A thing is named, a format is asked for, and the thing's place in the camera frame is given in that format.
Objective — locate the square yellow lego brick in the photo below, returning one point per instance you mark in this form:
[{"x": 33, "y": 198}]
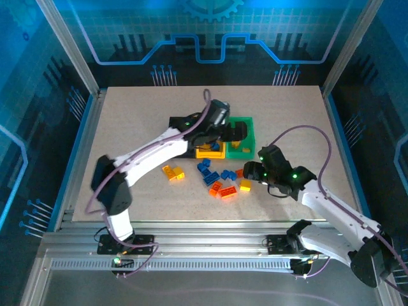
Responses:
[
  {"x": 179, "y": 173},
  {"x": 236, "y": 145},
  {"x": 244, "y": 185}
]

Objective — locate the sloped yellow lego brick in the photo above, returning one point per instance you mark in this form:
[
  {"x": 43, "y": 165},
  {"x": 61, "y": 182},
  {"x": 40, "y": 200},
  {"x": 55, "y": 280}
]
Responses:
[{"x": 246, "y": 150}]

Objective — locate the small blue lego brick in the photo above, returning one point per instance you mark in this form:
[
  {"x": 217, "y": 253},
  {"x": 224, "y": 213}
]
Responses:
[
  {"x": 206, "y": 162},
  {"x": 216, "y": 147},
  {"x": 201, "y": 168}
]

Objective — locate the large blue lego brick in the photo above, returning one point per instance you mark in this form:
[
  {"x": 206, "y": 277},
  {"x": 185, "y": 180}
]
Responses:
[{"x": 212, "y": 178}]

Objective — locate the long yellow lego brick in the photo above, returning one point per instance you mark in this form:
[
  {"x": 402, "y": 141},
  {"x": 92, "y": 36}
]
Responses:
[{"x": 168, "y": 172}]

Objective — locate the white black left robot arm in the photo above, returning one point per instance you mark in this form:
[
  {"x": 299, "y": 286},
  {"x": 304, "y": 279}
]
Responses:
[{"x": 153, "y": 150}]

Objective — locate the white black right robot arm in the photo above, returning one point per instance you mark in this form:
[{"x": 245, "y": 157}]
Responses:
[{"x": 338, "y": 210}]

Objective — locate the small orange lego brick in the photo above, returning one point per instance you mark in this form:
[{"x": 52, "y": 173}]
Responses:
[{"x": 239, "y": 173}]

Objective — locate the green plastic bin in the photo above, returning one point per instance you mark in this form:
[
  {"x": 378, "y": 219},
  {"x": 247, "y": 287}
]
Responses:
[{"x": 242, "y": 155}]

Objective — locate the yellow plastic bin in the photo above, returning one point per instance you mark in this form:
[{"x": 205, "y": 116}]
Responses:
[{"x": 207, "y": 154}]

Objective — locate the black plastic bin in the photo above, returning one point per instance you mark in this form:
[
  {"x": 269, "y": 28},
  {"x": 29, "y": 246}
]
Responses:
[{"x": 172, "y": 121}]

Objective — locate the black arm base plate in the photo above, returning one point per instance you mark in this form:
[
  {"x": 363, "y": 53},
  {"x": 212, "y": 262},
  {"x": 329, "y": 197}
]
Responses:
[
  {"x": 143, "y": 243},
  {"x": 275, "y": 243}
]

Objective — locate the aluminium front rail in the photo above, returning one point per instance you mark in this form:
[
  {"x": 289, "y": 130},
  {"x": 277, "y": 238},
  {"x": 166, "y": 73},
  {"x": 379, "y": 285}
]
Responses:
[{"x": 207, "y": 242}]

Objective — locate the aluminium frame post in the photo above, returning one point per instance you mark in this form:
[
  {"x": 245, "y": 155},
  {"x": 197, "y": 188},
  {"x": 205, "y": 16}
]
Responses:
[
  {"x": 70, "y": 48},
  {"x": 350, "y": 48}
]

